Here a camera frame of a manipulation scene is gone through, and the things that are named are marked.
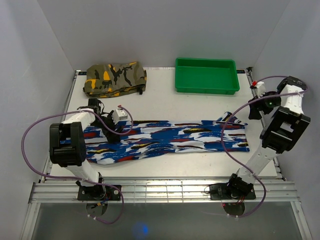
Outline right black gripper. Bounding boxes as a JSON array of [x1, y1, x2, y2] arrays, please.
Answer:
[[247, 89, 282, 120]]

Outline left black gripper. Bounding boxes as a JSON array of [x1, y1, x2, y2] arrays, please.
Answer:
[[89, 110, 123, 143]]

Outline blue white red patterned trousers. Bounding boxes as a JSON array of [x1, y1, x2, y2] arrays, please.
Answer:
[[84, 112, 250, 165]]

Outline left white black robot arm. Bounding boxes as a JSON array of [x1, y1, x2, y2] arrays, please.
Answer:
[[49, 98, 128, 200]]

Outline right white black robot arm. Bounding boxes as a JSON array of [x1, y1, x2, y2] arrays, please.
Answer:
[[225, 76, 311, 199]]

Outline folded camouflage trousers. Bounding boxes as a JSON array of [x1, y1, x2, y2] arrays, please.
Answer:
[[83, 61, 147, 99]]

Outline green plastic tray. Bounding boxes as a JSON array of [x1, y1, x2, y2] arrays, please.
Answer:
[[174, 57, 240, 95]]

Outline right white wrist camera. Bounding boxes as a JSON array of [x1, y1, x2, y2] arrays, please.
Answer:
[[250, 81, 266, 98]]

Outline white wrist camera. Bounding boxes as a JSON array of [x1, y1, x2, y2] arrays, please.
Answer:
[[111, 105, 128, 124], [250, 81, 266, 98]]

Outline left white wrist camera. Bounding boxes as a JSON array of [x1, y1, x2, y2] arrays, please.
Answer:
[[111, 105, 128, 124]]

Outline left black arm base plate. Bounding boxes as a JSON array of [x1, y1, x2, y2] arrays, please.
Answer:
[[77, 185, 122, 201]]

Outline aluminium table edge rail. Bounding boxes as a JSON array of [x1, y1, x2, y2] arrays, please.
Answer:
[[29, 179, 300, 204]]

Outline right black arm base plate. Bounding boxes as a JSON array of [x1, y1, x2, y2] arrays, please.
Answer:
[[208, 183, 256, 200]]

